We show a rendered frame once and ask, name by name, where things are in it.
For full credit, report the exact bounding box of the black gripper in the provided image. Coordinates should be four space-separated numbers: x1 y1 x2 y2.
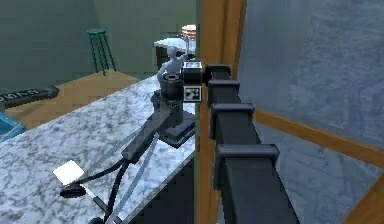
121 72 185 165

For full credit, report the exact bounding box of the green stool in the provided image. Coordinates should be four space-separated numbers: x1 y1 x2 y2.
86 28 117 76

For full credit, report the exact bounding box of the white marble counter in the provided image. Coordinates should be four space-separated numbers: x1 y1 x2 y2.
0 74 198 224

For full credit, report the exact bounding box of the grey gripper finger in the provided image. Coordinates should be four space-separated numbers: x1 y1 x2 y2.
59 157 132 200
87 161 132 224

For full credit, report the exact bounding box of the blue box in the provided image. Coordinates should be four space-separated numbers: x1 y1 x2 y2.
0 111 27 144

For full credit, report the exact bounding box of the round white table black base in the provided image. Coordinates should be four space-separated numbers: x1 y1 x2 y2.
153 35 201 73

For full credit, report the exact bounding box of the wooden framed window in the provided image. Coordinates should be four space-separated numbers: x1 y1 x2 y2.
194 0 384 224

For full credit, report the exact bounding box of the silver knife black handle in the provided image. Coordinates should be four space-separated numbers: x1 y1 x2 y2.
82 185 110 214

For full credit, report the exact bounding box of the white square card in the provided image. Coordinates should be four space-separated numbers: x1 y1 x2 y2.
52 159 85 186

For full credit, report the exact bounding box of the black long bar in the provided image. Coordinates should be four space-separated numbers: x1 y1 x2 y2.
0 85 61 110

